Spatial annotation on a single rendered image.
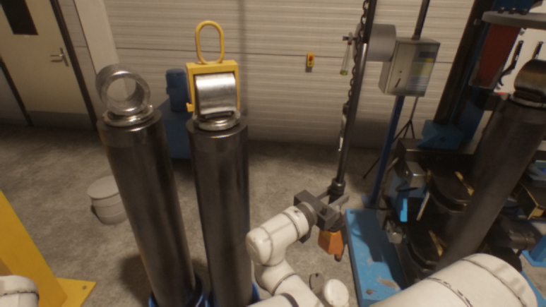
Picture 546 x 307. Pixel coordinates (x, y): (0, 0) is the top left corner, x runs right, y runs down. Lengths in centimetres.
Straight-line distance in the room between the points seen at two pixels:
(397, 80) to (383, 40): 32
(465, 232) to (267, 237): 139
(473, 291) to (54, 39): 439
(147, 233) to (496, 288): 112
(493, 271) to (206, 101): 76
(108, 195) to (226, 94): 198
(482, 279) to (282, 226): 42
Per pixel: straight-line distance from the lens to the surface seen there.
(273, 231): 73
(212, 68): 87
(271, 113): 354
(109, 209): 278
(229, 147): 90
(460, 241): 196
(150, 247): 135
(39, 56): 464
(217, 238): 119
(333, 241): 103
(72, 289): 256
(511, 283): 62
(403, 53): 219
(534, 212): 187
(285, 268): 81
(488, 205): 180
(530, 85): 158
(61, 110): 483
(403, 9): 338
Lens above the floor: 190
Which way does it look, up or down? 30 degrees down
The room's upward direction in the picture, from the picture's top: 1 degrees clockwise
